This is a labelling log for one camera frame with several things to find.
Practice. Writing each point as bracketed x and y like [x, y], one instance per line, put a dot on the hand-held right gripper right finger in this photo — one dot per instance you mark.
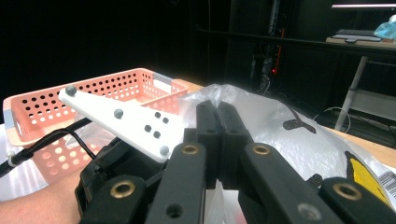
[233, 133]

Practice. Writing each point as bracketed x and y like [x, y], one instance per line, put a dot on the light wooden desk top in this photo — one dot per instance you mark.
[389, 43]

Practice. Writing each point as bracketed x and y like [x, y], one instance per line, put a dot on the dark equipment with red light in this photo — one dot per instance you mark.
[267, 65]

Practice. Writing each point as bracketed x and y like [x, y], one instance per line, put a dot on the black keyboard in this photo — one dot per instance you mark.
[355, 32]

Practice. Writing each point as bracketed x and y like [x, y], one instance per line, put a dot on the clear plastic bag yellow smiley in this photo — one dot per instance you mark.
[280, 146]

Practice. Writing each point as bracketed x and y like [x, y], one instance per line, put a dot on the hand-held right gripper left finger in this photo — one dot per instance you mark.
[208, 124]

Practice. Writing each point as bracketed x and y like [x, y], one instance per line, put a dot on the pink perforated plastic basket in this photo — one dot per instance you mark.
[40, 109]

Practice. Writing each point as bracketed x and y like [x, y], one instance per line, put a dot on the blue plastic packet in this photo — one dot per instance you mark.
[387, 29]

